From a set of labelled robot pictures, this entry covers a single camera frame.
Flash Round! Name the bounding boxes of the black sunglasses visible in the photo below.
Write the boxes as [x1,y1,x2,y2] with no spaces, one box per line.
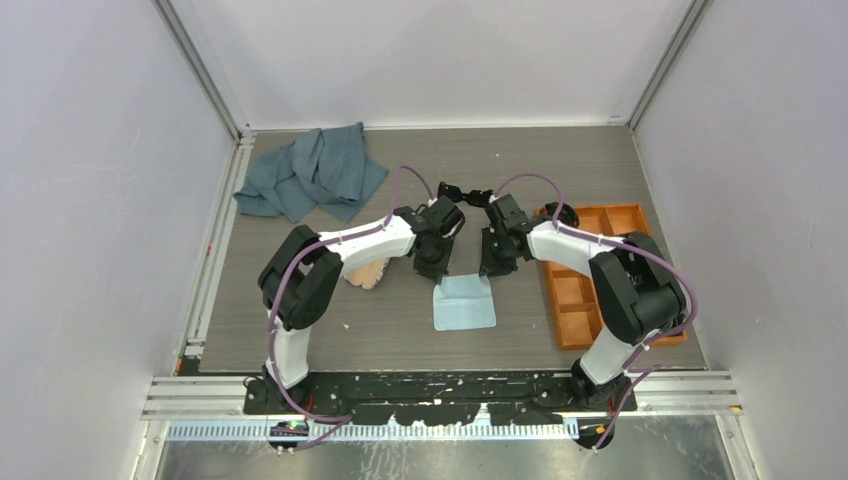
[438,181,493,208]

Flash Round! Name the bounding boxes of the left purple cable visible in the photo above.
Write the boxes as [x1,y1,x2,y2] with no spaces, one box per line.
[266,165,439,452]

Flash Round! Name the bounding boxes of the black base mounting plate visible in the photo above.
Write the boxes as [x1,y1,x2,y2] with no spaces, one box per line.
[242,370,636,426]

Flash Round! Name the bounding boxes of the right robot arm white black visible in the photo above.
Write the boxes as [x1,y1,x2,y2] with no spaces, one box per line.
[480,195,688,411]

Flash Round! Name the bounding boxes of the orange compartment tray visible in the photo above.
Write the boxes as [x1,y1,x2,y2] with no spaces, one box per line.
[541,203,651,350]

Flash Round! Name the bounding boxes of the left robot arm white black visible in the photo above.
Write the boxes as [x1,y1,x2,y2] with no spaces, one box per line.
[258,196,465,414]

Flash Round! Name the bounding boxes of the crumpled grey-blue cloth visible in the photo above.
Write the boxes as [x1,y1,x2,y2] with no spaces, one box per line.
[234,123,388,223]

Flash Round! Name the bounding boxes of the patterned glasses case tan lining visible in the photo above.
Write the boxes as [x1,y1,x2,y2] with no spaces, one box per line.
[344,258,390,290]

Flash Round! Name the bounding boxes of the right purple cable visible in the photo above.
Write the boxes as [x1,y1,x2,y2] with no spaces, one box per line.
[491,173,699,452]

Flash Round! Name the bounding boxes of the purple cable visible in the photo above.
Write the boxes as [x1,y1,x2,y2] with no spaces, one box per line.
[491,173,699,452]
[266,165,439,452]

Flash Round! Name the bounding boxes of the light blue cleaning cloth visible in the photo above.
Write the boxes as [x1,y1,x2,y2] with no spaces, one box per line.
[432,274,497,332]

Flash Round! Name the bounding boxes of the brown black rolled belt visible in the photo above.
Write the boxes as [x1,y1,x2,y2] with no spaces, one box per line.
[542,202,580,228]

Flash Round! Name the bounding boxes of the white slotted cable duct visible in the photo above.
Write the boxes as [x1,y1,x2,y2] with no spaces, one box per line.
[166,421,579,441]

